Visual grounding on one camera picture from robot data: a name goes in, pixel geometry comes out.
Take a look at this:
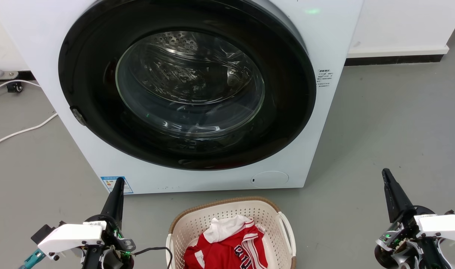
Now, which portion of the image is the white power cable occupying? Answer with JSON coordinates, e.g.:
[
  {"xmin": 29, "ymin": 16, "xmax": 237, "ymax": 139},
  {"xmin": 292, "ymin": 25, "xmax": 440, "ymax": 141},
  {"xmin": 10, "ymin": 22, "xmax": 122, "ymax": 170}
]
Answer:
[{"xmin": 0, "ymin": 80, "xmax": 59, "ymax": 149}]

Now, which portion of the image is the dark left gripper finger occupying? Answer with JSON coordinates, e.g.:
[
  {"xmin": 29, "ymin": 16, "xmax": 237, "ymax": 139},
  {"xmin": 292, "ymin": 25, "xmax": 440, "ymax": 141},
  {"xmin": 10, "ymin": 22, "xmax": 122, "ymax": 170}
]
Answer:
[{"xmin": 100, "ymin": 177, "xmax": 125, "ymax": 227}]

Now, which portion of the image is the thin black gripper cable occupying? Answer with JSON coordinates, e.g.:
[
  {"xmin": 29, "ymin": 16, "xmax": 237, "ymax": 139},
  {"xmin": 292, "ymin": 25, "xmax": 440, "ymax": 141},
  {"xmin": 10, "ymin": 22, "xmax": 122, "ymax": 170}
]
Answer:
[{"xmin": 132, "ymin": 247, "xmax": 174, "ymax": 269}]

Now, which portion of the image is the white front-loading washing machine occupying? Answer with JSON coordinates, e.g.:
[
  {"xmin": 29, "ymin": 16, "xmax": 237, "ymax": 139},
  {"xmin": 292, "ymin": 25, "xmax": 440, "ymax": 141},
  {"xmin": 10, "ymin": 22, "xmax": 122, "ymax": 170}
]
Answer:
[{"xmin": 0, "ymin": 0, "xmax": 364, "ymax": 195}]

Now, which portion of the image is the teal connector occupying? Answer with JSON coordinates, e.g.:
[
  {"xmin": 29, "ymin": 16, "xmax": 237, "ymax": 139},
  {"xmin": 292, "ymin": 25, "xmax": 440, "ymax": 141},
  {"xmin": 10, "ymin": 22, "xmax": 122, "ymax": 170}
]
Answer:
[{"xmin": 19, "ymin": 249, "xmax": 46, "ymax": 269}]

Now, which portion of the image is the small text sticker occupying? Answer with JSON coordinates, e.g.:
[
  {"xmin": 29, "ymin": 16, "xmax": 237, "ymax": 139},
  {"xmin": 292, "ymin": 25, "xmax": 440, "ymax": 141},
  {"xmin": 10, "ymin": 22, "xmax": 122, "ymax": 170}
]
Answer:
[{"xmin": 316, "ymin": 69, "xmax": 333, "ymax": 87}]

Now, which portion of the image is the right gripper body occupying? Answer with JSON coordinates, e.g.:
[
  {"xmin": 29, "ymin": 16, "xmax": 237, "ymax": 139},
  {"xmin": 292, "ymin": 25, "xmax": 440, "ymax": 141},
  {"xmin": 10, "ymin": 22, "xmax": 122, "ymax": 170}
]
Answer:
[{"xmin": 374, "ymin": 205, "xmax": 455, "ymax": 269}]

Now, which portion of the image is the red basketball jersey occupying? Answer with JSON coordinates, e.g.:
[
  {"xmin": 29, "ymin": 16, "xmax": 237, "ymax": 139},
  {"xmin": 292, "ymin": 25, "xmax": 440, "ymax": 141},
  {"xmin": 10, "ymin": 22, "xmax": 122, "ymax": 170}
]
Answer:
[{"xmin": 184, "ymin": 223, "xmax": 268, "ymax": 269}]

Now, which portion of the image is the white garment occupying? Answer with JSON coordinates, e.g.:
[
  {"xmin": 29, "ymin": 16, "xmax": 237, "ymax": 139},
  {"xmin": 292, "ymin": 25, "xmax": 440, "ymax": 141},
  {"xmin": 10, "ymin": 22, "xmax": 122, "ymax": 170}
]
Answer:
[{"xmin": 203, "ymin": 214, "xmax": 254, "ymax": 244}]

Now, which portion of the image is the white cabinet with black plinth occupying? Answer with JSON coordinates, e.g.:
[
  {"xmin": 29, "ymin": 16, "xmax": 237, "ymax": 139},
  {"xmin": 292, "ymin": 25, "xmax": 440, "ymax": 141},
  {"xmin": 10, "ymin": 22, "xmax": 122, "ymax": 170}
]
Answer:
[{"xmin": 344, "ymin": 0, "xmax": 455, "ymax": 67}]

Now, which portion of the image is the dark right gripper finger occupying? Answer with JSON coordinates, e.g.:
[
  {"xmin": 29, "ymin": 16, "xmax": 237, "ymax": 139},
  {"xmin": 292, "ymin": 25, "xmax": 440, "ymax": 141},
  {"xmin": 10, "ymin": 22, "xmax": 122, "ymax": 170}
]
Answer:
[{"xmin": 381, "ymin": 168, "xmax": 415, "ymax": 224}]

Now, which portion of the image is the black round washer door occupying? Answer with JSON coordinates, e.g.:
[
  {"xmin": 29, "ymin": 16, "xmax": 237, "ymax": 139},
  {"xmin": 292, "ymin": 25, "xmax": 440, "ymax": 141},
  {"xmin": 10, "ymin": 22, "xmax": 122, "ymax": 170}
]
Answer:
[{"xmin": 58, "ymin": 0, "xmax": 317, "ymax": 171}]

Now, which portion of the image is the cream perforated laundry basket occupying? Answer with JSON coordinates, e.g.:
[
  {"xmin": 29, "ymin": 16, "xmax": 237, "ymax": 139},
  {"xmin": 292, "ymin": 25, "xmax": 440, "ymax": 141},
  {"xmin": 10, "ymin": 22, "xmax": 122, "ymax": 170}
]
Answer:
[{"xmin": 166, "ymin": 197, "xmax": 297, "ymax": 269}]

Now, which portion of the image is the blue energy label sticker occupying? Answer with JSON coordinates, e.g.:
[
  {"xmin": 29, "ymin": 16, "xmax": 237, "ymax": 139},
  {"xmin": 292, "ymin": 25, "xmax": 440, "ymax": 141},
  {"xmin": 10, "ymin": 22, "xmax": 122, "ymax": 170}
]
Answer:
[{"xmin": 100, "ymin": 176, "xmax": 133, "ymax": 194}]

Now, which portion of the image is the round white filter cover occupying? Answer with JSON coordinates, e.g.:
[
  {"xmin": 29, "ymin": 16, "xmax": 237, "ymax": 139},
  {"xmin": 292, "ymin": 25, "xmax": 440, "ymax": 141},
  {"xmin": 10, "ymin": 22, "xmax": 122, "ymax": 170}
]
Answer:
[{"xmin": 250, "ymin": 171, "xmax": 289, "ymax": 189}]

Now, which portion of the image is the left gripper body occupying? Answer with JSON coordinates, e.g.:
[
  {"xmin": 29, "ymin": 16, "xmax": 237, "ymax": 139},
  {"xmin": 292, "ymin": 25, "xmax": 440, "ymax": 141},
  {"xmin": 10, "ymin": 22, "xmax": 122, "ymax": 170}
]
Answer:
[{"xmin": 81, "ymin": 214, "xmax": 137, "ymax": 269}]

